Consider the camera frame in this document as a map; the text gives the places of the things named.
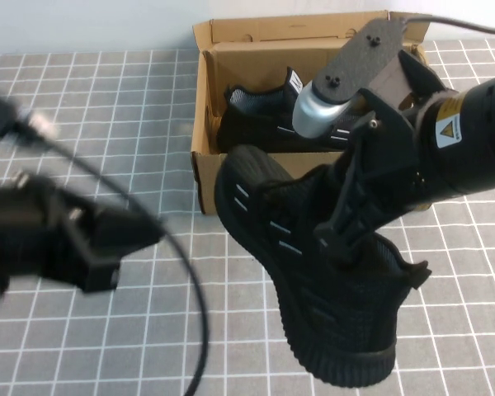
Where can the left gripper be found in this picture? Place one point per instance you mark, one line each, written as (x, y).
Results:
(24, 231)

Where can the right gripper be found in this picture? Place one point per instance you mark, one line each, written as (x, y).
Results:
(392, 82)

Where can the black knit sneaker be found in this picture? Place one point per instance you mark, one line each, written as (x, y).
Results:
(334, 321)
(247, 128)

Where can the brown cardboard shoe box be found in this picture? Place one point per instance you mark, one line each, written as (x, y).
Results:
(204, 185)

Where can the grey white-checked tablecloth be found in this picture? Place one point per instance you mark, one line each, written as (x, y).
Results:
(107, 350)

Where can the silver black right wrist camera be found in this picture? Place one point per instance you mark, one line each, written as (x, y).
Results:
(354, 57)

